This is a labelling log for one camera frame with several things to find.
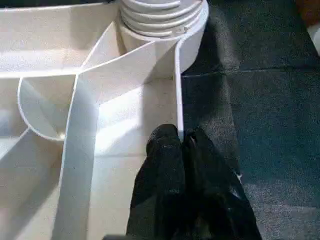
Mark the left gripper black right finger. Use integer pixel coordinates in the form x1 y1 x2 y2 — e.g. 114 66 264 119
181 127 263 240

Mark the white plastic table leg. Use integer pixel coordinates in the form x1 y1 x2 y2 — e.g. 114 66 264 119
120 0 205 39

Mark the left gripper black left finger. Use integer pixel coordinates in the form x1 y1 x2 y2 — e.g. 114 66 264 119
125 123 188 240

